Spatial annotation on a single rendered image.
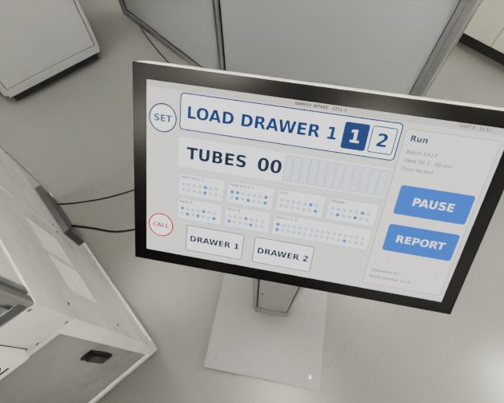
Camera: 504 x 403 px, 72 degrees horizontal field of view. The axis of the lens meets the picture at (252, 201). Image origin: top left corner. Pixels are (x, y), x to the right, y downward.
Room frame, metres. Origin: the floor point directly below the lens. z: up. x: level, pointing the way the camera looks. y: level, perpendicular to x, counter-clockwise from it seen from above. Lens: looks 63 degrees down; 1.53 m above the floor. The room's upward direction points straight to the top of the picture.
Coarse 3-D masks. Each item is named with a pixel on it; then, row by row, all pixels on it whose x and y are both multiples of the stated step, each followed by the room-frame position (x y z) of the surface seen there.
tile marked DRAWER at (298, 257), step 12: (264, 240) 0.20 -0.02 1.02; (276, 240) 0.20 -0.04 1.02; (264, 252) 0.18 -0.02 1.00; (276, 252) 0.18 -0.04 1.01; (288, 252) 0.18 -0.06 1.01; (300, 252) 0.18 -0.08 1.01; (312, 252) 0.18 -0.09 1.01; (264, 264) 0.17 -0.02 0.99; (276, 264) 0.17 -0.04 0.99; (288, 264) 0.17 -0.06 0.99; (300, 264) 0.16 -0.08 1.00
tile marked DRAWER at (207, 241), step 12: (192, 228) 0.22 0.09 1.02; (204, 228) 0.22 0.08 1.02; (192, 240) 0.20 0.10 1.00; (204, 240) 0.20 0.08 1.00; (216, 240) 0.20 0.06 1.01; (228, 240) 0.20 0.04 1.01; (240, 240) 0.20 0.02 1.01; (204, 252) 0.19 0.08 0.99; (216, 252) 0.19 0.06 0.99; (228, 252) 0.19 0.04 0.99; (240, 252) 0.18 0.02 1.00
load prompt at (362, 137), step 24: (192, 96) 0.35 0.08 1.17; (192, 120) 0.33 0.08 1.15; (216, 120) 0.32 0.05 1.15; (240, 120) 0.32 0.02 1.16; (264, 120) 0.32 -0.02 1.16; (288, 120) 0.31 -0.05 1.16; (312, 120) 0.31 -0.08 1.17; (336, 120) 0.31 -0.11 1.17; (360, 120) 0.30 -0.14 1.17; (384, 120) 0.30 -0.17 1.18; (288, 144) 0.29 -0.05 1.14; (312, 144) 0.29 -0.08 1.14; (336, 144) 0.29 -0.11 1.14; (360, 144) 0.28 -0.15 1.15; (384, 144) 0.28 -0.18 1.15
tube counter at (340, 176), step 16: (256, 160) 0.28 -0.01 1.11; (272, 160) 0.28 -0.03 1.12; (288, 160) 0.28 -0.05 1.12; (304, 160) 0.27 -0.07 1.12; (320, 160) 0.27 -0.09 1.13; (256, 176) 0.26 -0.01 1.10; (272, 176) 0.26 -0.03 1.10; (288, 176) 0.26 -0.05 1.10; (304, 176) 0.26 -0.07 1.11; (320, 176) 0.26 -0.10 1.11; (336, 176) 0.26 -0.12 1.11; (352, 176) 0.25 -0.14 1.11; (368, 176) 0.25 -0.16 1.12; (384, 176) 0.25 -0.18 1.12; (352, 192) 0.24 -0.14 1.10; (368, 192) 0.24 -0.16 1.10; (384, 192) 0.24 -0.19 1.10
